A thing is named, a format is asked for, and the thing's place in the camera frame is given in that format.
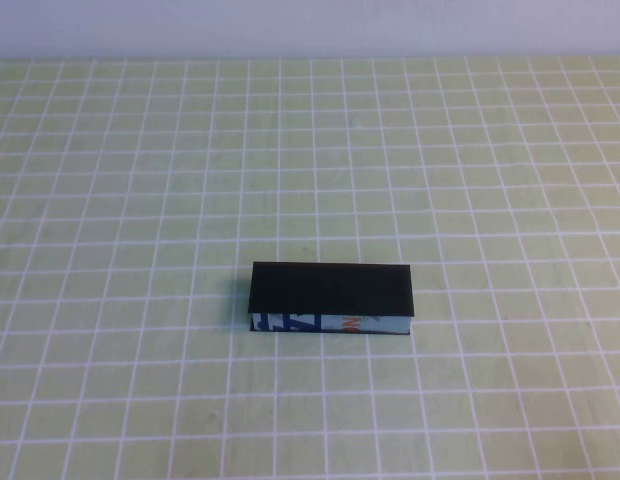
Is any black lidded printed glasses case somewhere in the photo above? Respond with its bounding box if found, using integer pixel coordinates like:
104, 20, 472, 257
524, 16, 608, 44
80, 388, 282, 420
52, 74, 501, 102
248, 261, 417, 337

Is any green white-grid tablecloth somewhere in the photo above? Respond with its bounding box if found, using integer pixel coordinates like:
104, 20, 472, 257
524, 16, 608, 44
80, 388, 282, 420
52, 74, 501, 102
0, 55, 620, 480

